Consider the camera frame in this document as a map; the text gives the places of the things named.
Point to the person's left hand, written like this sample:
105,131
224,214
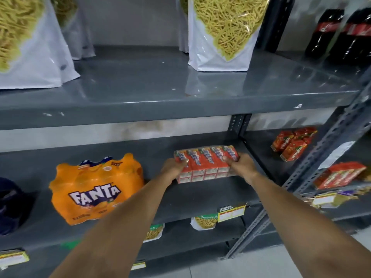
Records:
169,169

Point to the person's right hand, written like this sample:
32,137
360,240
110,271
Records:
245,169

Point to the person's right thumb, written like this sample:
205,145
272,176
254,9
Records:
230,161

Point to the person's left thumb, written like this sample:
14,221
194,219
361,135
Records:
182,162

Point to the red juice carton multipack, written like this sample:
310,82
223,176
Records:
205,163

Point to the person's right forearm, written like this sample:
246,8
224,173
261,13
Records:
304,228

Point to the person's left forearm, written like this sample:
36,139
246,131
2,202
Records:
121,228

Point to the small noodle snack bag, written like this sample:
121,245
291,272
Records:
205,222
154,233

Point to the orange soda bottle multipack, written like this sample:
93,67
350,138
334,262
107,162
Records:
95,191

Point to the grey slotted metal shelf rack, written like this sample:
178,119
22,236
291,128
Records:
333,138

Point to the white sticker on upright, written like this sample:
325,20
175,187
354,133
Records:
336,154

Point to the yellow and purple packet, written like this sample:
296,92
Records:
330,198

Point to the long red juice carton pack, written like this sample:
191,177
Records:
339,175

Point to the white bag of yellow noodle snack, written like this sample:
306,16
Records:
29,40
76,31
182,28
226,28

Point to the dark cola bottle red label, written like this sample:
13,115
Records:
355,40
323,34

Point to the dark blue bottle multipack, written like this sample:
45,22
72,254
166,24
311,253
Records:
11,205

